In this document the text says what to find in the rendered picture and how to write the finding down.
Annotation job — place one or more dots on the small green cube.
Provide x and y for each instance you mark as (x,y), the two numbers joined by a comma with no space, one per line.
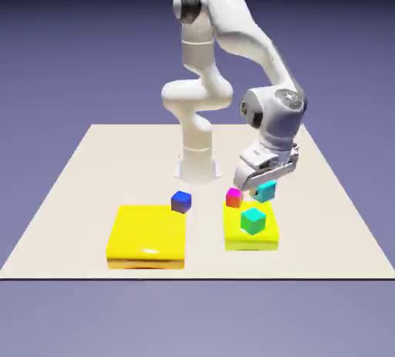
(253,221)

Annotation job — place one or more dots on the small blue cube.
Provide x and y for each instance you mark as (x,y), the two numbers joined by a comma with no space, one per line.
(181,202)

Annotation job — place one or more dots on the small pink cube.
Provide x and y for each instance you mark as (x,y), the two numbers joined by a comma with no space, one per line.
(234,198)

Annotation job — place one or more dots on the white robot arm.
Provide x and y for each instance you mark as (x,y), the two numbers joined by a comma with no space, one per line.
(247,42)

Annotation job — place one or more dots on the large yellow box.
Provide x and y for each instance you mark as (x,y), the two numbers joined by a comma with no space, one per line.
(146,236)
(250,236)

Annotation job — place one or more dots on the small cyan cube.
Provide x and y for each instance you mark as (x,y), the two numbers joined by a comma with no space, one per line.
(265,192)

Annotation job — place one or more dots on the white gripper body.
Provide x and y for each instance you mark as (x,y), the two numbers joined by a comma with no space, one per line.
(247,175)

